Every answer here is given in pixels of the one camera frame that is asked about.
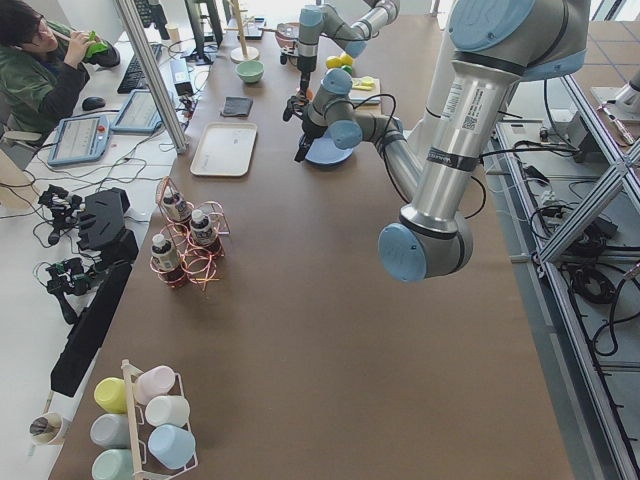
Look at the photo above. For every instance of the pink bowl of ice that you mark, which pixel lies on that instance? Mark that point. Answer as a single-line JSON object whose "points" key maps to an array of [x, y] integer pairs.
{"points": [[287, 34]]}

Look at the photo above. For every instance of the drink bottle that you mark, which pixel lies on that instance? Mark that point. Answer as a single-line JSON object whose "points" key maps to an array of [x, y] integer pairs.
{"points": [[166, 261], [176, 207], [203, 234]]}

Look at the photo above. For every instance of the white cup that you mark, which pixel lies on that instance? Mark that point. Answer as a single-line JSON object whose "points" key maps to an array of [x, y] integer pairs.
{"points": [[168, 409]]}

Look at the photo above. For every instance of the white wire cup rack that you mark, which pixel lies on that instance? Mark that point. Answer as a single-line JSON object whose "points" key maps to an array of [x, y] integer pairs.
{"points": [[145, 465]]}

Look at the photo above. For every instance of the teach pendant tablet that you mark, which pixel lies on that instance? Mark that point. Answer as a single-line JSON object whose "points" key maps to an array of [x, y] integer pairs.
{"points": [[79, 140]]}

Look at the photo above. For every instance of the drink bottle top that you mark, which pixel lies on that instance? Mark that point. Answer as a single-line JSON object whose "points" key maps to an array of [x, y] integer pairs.
{"points": [[176, 207]]}

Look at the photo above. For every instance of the green bowl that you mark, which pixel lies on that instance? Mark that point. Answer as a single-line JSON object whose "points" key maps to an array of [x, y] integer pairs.
{"points": [[250, 71]]}

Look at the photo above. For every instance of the wooden stand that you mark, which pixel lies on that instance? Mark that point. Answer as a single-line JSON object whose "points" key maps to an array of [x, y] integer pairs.
{"points": [[244, 52]]}

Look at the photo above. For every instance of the blue plate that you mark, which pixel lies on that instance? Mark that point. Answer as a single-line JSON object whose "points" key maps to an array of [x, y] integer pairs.
{"points": [[324, 153]]}

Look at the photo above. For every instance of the grey folded cloth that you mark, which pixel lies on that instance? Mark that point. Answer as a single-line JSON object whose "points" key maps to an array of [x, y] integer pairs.
{"points": [[237, 107]]}

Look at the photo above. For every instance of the yellow cup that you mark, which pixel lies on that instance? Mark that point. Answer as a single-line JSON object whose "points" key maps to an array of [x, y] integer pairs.
{"points": [[110, 395]]}

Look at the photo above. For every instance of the drink bottle lower left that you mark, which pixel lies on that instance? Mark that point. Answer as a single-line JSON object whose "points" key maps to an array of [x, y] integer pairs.
{"points": [[203, 234]]}

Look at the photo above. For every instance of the light blue cup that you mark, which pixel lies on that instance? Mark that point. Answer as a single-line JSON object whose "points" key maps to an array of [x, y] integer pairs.
{"points": [[172, 446]]}

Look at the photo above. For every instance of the yellow plastic knife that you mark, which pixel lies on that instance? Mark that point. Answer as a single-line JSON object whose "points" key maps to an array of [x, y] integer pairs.
{"points": [[365, 83]]}

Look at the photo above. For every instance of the cream rabbit tray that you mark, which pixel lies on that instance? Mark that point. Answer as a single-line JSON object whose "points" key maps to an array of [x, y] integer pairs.
{"points": [[224, 150]]}

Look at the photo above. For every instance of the grey cup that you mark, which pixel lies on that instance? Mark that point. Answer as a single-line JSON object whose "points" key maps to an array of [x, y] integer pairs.
{"points": [[111, 431]]}

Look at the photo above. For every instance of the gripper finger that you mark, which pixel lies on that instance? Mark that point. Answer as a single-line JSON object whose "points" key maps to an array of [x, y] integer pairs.
{"points": [[287, 114], [304, 146]]}

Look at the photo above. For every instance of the seated person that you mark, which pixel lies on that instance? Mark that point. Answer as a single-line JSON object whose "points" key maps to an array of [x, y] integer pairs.
{"points": [[43, 66]]}

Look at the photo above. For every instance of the yellow lemon upper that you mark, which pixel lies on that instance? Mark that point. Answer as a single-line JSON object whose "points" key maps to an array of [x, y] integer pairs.
{"points": [[333, 62]]}

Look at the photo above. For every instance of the pale pink cup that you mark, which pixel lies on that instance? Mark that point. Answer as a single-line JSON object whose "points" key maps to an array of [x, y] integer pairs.
{"points": [[152, 383]]}

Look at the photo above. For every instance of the copper wire bottle rack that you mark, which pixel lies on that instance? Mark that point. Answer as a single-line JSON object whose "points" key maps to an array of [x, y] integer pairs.
{"points": [[200, 266]]}

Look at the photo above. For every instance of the pale green cup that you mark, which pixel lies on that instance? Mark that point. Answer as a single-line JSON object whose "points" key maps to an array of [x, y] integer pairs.
{"points": [[113, 464]]}

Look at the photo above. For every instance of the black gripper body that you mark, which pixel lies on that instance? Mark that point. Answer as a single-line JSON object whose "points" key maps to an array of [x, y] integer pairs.
{"points": [[310, 130], [305, 65]]}

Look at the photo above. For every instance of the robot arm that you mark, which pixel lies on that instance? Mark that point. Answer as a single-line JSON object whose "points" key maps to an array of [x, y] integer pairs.
{"points": [[488, 47], [318, 20]]}

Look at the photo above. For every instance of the drink bottle lower right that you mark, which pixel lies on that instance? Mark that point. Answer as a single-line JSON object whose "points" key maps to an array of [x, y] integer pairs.
{"points": [[166, 261]]}

